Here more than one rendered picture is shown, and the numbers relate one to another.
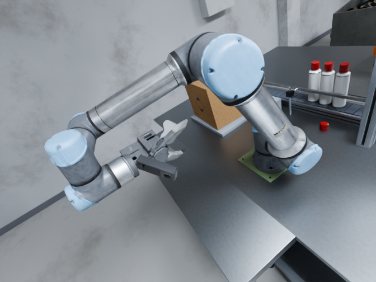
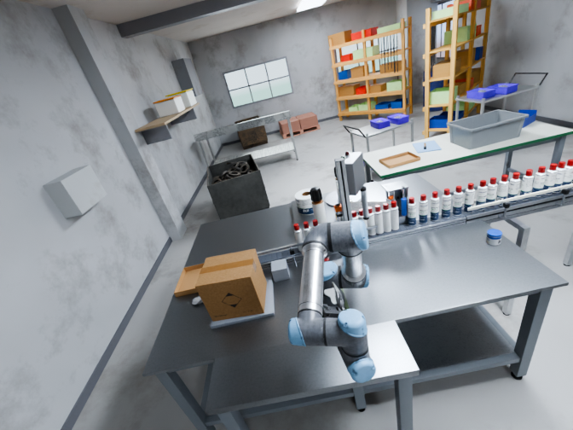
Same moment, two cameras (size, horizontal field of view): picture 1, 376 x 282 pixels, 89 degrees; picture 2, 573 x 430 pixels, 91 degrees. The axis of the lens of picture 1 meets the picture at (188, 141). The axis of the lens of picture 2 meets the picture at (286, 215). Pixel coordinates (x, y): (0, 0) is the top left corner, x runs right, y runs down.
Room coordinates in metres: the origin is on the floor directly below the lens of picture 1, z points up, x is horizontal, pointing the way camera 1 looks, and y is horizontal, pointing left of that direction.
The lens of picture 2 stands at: (0.30, 0.77, 2.01)
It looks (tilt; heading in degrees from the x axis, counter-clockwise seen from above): 28 degrees down; 291
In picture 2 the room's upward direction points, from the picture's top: 15 degrees counter-clockwise
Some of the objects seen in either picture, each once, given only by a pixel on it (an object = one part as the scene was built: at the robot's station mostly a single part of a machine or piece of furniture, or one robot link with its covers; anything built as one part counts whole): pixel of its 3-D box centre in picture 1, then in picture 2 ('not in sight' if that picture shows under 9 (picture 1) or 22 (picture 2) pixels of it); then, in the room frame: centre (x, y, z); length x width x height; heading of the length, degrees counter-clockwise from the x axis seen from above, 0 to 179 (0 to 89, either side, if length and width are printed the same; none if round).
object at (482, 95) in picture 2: not in sight; (495, 115); (-1.55, -4.44, 0.50); 1.07 x 0.64 x 1.01; 19
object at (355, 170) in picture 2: not in sight; (350, 173); (0.43, -0.74, 1.38); 0.17 x 0.10 x 0.19; 73
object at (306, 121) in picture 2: not in sight; (298, 124); (2.42, -7.74, 0.21); 1.19 x 0.86 x 0.42; 17
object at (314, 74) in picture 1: (314, 81); (299, 237); (0.81, -0.70, 0.98); 0.05 x 0.05 x 0.20
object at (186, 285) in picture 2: not in sight; (200, 276); (1.51, -0.48, 0.85); 0.30 x 0.26 x 0.04; 18
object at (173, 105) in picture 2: not in sight; (170, 106); (3.35, -3.43, 1.77); 0.41 x 0.34 x 0.23; 107
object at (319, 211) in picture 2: not in sight; (318, 206); (0.72, -1.03, 1.03); 0.09 x 0.09 x 0.30
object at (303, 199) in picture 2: not in sight; (308, 201); (0.86, -1.27, 0.95); 0.20 x 0.20 x 0.14
